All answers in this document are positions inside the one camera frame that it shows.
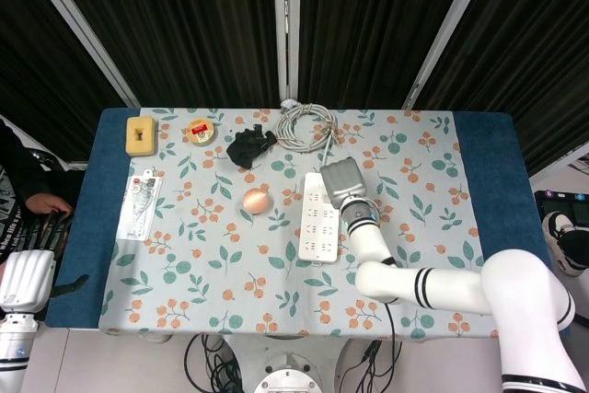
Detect white cable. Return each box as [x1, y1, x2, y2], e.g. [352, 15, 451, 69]
[275, 98, 344, 168]

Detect black pleated curtain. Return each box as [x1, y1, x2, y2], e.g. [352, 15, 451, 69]
[40, 0, 283, 109]
[297, 0, 482, 110]

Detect black crumpled cloth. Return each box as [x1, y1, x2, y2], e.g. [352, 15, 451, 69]
[225, 123, 279, 170]

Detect person's black printed clothing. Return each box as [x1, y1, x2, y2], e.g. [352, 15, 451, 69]
[0, 114, 88, 265]

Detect grey metal frame post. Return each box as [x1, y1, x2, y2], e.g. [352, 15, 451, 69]
[400, 0, 499, 111]
[271, 0, 302, 102]
[13, 0, 142, 110]

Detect floral patterned tablecloth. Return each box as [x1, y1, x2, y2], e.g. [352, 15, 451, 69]
[98, 107, 501, 339]

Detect white robot base flange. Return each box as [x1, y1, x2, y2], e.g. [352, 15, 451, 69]
[252, 353, 323, 393]

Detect white blister pack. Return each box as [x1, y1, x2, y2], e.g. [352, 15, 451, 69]
[115, 169, 164, 243]

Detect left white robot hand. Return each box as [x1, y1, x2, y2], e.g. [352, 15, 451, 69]
[0, 211, 90, 315]

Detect black floor cables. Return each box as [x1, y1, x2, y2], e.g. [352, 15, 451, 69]
[338, 340, 405, 393]
[183, 332, 241, 393]

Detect white power strip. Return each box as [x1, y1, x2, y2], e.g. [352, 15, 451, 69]
[297, 171, 344, 268]

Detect black panel with coloured icons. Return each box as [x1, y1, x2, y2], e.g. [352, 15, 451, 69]
[533, 189, 589, 217]

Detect yellow sponge block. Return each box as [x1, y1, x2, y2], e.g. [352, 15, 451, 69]
[125, 116, 159, 156]

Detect blue table cover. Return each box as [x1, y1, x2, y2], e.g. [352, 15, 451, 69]
[44, 107, 551, 339]

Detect black and white shoe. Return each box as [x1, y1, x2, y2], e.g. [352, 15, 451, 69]
[541, 211, 589, 278]

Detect person's bare hand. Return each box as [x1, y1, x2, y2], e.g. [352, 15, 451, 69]
[25, 193, 75, 219]

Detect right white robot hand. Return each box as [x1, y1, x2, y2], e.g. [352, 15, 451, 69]
[319, 156, 370, 210]

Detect orange onion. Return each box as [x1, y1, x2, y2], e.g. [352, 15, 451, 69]
[242, 187, 272, 215]

